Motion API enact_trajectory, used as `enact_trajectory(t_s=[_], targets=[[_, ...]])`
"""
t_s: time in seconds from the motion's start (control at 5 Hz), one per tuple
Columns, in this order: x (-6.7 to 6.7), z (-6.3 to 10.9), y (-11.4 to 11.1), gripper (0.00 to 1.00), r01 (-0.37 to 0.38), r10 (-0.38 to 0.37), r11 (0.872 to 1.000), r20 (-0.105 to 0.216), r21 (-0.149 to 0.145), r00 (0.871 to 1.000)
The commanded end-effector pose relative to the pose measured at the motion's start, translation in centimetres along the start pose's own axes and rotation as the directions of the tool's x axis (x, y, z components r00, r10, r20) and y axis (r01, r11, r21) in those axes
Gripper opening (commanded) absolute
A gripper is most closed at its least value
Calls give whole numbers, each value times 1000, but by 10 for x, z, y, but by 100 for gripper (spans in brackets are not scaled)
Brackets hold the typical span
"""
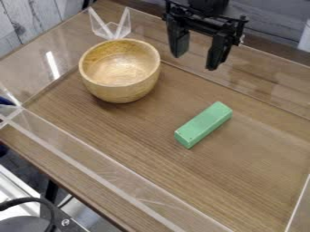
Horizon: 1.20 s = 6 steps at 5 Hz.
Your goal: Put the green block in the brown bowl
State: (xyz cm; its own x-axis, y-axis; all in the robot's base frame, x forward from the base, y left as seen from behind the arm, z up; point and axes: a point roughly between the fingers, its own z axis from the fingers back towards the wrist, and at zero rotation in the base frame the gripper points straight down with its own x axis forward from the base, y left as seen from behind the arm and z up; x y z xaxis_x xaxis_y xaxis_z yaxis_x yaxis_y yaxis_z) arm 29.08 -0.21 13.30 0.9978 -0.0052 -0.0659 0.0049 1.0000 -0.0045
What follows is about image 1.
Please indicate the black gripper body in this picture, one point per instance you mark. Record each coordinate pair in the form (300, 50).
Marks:
(205, 17)

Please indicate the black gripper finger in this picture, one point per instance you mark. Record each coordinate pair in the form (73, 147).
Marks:
(178, 36)
(220, 50)

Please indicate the brown wooden bowl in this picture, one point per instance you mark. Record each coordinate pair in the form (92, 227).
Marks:
(121, 70)

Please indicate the green rectangular block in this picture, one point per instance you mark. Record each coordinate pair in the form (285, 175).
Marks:
(203, 125)

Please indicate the white object at right edge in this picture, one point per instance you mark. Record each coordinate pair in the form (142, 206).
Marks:
(304, 45)

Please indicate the clear acrylic tray walls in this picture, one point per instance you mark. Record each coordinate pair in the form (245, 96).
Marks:
(243, 181)

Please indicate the black table leg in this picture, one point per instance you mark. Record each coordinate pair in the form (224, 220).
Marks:
(52, 191)

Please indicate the black metal bracket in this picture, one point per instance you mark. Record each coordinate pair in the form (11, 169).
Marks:
(64, 221)

